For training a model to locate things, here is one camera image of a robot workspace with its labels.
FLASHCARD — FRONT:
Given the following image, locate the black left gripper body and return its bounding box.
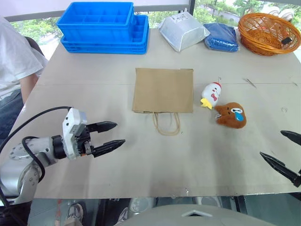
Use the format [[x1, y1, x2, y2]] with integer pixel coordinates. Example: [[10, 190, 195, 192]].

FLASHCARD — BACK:
[[74, 124, 95, 158]]

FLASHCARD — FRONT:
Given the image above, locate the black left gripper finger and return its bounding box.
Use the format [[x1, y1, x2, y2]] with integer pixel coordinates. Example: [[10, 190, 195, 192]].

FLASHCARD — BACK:
[[90, 139, 126, 158], [86, 121, 118, 135]]

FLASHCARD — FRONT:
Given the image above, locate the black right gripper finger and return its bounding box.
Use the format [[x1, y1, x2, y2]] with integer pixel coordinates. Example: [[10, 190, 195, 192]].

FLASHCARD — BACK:
[[280, 130, 301, 145], [259, 152, 301, 188]]

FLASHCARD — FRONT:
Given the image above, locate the white plastic bag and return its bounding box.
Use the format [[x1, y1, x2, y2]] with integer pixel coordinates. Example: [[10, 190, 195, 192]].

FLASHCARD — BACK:
[[158, 12, 211, 52]]

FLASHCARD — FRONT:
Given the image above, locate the brown crying plush toy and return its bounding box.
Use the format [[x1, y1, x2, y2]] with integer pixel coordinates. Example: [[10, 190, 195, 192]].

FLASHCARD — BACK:
[[214, 102, 247, 129]]

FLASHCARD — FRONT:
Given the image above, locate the sneaker under table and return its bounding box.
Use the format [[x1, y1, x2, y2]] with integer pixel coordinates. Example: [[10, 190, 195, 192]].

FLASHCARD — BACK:
[[64, 203, 84, 226]]

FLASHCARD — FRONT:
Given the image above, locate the white chicken plush toy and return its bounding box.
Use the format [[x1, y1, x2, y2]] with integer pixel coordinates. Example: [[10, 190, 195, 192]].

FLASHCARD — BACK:
[[200, 81, 222, 110]]

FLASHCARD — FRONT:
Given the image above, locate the grey robot torso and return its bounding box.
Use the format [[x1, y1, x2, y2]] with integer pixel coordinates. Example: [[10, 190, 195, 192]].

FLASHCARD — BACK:
[[117, 204, 292, 226]]

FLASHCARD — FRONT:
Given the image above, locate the person in white shirt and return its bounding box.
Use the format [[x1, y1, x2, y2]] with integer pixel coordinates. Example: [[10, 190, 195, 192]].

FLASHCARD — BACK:
[[0, 16, 49, 145]]

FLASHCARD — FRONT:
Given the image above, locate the orange woven basket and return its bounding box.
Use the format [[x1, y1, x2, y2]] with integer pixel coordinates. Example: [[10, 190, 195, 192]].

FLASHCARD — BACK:
[[238, 12, 301, 57]]

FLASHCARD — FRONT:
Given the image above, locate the blue divided plastic crate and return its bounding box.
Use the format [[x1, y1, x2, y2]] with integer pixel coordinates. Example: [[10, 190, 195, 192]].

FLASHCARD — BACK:
[[55, 1, 135, 42]]

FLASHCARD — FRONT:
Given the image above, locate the blue plastic wrapped package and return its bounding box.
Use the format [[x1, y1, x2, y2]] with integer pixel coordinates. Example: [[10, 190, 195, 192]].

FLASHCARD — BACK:
[[203, 23, 240, 52]]

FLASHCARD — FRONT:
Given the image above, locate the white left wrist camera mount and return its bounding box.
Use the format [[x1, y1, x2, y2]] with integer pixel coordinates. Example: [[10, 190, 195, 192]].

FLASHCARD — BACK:
[[62, 107, 88, 161]]

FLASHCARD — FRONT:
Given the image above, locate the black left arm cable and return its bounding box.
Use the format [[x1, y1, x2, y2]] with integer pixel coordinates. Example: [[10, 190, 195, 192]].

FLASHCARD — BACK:
[[0, 106, 72, 226]]

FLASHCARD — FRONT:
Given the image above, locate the brown paper bag with handles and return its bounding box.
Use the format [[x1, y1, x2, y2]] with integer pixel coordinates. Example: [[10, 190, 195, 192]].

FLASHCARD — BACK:
[[131, 67, 194, 137]]

